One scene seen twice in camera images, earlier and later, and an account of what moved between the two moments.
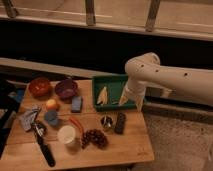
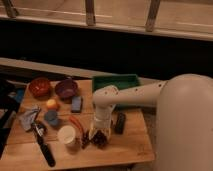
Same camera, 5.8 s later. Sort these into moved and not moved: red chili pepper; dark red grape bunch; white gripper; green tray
Moved: white gripper
Not moved: green tray; red chili pepper; dark red grape bunch
